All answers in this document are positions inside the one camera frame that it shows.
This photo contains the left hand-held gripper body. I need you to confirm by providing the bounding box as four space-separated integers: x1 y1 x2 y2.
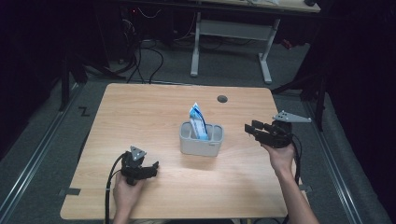
120 145 149 187

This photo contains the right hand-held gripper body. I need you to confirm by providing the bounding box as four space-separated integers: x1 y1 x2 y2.
261 109 313 149

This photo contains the grey plastic holder box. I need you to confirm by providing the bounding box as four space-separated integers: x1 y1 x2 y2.
178 120 225 158

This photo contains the blue white toothpaste tube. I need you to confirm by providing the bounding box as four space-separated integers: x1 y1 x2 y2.
188 102 210 141

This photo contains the person's right hand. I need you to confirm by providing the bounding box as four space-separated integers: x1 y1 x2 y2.
261 142 297 181

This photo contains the person's left hand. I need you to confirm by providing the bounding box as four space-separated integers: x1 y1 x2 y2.
112 171 146 217

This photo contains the black metal stand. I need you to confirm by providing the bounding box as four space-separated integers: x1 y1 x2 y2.
270 69 329 133
58 50 127 113

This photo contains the wooden desk top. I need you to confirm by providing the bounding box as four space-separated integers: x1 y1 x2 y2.
199 0 321 14

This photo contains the dark computer case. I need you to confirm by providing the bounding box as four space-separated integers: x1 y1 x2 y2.
120 6 176 48

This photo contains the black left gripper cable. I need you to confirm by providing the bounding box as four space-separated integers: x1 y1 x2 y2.
104 152 129 224

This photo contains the metal floor rail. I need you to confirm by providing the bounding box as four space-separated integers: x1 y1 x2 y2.
303 101 364 224
0 82 86 224

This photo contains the white metal desk frame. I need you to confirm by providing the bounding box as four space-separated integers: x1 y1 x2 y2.
190 11 282 85

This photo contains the black floor cable loop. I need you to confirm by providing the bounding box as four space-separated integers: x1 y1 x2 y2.
126 46 165 85

